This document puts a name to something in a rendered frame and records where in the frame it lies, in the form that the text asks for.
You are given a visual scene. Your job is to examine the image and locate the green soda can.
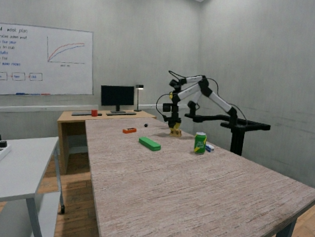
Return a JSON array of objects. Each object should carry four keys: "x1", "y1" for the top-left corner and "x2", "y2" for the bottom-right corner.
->
[{"x1": 194, "y1": 132, "x2": 206, "y2": 154}]

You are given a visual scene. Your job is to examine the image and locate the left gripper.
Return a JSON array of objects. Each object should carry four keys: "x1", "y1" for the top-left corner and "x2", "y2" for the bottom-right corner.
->
[{"x1": 168, "y1": 113, "x2": 181, "y2": 131}]

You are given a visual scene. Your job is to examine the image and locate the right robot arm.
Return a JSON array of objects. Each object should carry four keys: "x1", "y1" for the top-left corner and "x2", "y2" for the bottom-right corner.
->
[{"x1": 169, "y1": 75, "x2": 209, "y2": 117}]

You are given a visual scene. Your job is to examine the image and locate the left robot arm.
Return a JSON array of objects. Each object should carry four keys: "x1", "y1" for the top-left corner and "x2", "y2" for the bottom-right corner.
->
[{"x1": 163, "y1": 82, "x2": 245, "y2": 129}]

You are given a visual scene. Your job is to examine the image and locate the green rectangular block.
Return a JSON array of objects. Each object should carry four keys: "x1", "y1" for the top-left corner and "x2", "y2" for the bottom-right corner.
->
[{"x1": 139, "y1": 137, "x2": 161, "y2": 152}]

